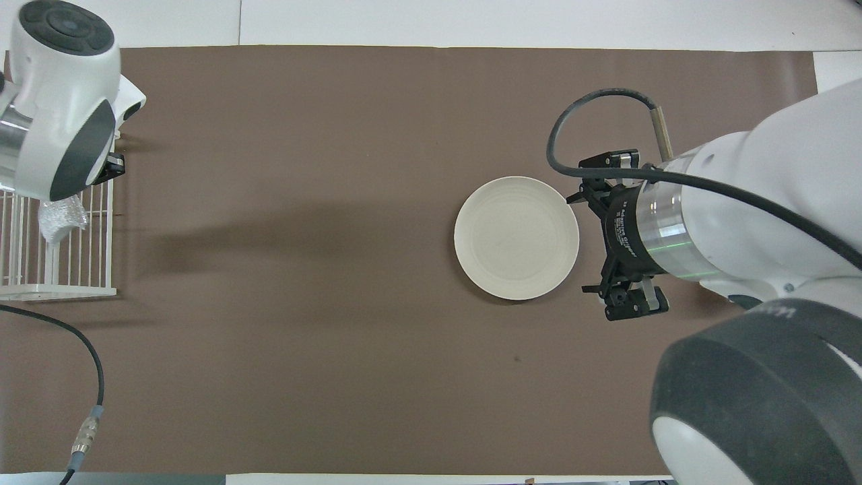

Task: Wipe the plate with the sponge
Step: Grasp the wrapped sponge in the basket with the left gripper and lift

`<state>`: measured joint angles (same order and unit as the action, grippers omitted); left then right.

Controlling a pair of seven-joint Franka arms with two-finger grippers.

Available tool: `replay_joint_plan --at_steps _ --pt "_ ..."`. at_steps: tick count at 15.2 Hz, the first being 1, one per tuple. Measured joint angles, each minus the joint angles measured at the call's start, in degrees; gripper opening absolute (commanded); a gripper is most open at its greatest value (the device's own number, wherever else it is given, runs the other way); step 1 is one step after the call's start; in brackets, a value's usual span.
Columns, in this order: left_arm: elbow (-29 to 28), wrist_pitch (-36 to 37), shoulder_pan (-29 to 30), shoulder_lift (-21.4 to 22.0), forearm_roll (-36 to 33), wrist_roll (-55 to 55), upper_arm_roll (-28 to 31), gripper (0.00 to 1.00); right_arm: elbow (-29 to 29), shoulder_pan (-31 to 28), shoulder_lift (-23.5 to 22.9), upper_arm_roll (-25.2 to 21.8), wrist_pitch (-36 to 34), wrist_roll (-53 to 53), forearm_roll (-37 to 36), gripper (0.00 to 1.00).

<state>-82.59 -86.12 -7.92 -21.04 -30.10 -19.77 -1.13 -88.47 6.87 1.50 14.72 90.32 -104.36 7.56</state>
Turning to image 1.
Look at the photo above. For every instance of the brown paper table mat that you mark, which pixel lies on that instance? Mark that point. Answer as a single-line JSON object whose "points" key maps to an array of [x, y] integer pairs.
{"points": [[337, 337]]}

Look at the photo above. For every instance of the cream round plate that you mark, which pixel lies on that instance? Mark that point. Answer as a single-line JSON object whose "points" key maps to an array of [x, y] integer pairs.
{"points": [[515, 239]]}

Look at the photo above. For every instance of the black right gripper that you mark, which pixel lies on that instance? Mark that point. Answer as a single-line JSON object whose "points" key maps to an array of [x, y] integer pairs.
{"points": [[623, 229]]}

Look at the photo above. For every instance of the silver foil bag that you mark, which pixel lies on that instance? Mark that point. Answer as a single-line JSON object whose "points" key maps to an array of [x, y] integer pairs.
{"points": [[60, 219]]}

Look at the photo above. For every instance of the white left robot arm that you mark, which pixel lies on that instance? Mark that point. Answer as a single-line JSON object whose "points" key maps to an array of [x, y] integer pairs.
{"points": [[60, 81]]}

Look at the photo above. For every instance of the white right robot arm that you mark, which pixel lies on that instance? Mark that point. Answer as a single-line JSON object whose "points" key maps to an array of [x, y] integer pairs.
{"points": [[761, 202]]}

